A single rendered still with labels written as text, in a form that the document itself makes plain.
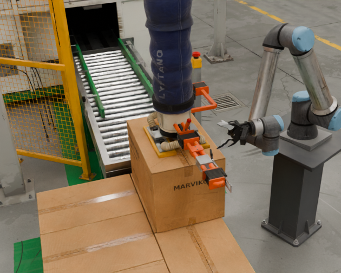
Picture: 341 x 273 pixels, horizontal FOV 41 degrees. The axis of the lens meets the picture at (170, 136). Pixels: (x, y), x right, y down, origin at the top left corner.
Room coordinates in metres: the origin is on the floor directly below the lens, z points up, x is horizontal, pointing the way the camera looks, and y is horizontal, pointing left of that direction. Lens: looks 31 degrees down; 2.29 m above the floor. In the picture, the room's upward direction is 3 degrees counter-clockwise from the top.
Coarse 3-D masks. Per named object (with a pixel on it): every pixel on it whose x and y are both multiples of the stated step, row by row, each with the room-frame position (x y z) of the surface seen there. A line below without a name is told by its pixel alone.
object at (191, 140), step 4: (180, 132) 2.01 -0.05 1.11; (184, 132) 2.01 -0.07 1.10; (188, 132) 2.02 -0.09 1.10; (192, 132) 2.02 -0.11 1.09; (196, 132) 2.00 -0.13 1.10; (180, 136) 1.97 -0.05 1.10; (184, 136) 1.98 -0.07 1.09; (188, 136) 1.98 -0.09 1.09; (192, 136) 1.98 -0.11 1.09; (196, 136) 1.98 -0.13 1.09; (180, 140) 1.95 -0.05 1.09; (184, 140) 1.93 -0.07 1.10; (188, 140) 1.93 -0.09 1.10; (192, 140) 1.94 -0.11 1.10; (196, 140) 1.95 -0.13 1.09; (180, 144) 1.96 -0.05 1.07; (184, 144) 1.93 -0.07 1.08; (192, 144) 1.94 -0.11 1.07; (184, 148) 1.93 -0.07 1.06
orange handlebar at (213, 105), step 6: (204, 90) 2.52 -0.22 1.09; (204, 96) 2.48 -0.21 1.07; (210, 102) 2.38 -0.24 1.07; (192, 108) 2.30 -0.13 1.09; (198, 108) 2.29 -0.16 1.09; (204, 108) 2.30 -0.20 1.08; (210, 108) 2.31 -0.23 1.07; (174, 126) 2.12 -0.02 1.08; (186, 144) 1.93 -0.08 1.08; (198, 144) 1.91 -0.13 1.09; (192, 150) 1.86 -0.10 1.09; (198, 150) 1.85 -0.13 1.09; (192, 156) 1.84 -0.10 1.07; (204, 168) 1.70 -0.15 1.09; (222, 180) 1.61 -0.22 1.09; (216, 186) 1.59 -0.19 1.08
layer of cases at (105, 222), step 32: (64, 192) 2.29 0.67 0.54; (96, 192) 2.28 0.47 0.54; (128, 192) 2.26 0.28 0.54; (64, 224) 2.00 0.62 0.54; (96, 224) 1.98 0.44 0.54; (128, 224) 1.97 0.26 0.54; (224, 224) 1.93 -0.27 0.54; (64, 256) 1.75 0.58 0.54; (96, 256) 1.74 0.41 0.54; (128, 256) 1.73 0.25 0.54; (160, 256) 1.72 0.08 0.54; (192, 256) 1.71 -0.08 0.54; (224, 256) 1.69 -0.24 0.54
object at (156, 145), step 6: (144, 126) 2.34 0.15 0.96; (156, 126) 2.32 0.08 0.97; (150, 132) 2.26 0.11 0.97; (150, 138) 2.20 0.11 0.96; (156, 144) 2.12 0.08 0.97; (156, 150) 2.07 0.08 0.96; (162, 150) 2.06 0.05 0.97; (174, 150) 2.06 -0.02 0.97; (162, 156) 2.02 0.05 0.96; (168, 156) 2.03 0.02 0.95
